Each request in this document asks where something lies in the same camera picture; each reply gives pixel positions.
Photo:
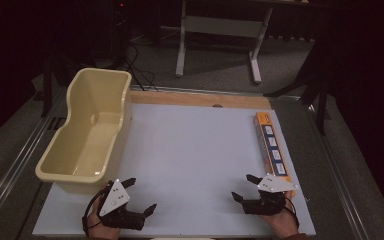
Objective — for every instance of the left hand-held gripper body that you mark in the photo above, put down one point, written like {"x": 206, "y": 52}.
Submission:
{"x": 115, "y": 200}

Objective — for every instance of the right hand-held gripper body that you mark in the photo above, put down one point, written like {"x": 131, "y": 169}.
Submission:
{"x": 269, "y": 195}

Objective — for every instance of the long orange box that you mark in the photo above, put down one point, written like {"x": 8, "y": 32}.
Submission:
{"x": 273, "y": 146}

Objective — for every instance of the cream plastic tub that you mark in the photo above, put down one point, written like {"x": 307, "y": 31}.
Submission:
{"x": 90, "y": 133}

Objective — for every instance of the person's left hand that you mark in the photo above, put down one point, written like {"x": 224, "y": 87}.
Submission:
{"x": 101, "y": 226}

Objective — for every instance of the person's right hand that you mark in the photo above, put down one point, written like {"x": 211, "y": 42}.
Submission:
{"x": 283, "y": 221}

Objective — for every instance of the wooden board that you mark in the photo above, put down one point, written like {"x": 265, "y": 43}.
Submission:
{"x": 196, "y": 99}

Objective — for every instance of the black metal stand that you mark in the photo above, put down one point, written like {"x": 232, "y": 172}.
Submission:
{"x": 313, "y": 83}

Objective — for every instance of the white metal desk frame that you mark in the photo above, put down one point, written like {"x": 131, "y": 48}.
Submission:
{"x": 220, "y": 26}

